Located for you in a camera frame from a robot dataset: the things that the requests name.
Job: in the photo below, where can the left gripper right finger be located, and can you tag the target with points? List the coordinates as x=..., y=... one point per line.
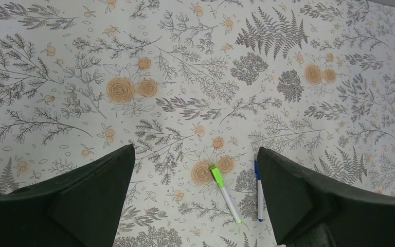
x=307, y=208

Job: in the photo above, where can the floral patterned table mat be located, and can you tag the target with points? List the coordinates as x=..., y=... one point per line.
x=191, y=85

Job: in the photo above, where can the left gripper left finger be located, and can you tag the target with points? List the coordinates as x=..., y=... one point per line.
x=79, y=208

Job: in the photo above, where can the white pen green tip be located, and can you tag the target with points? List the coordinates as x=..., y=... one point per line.
x=231, y=206

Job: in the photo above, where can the blue capped white pen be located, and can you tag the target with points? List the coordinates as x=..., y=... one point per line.
x=256, y=170

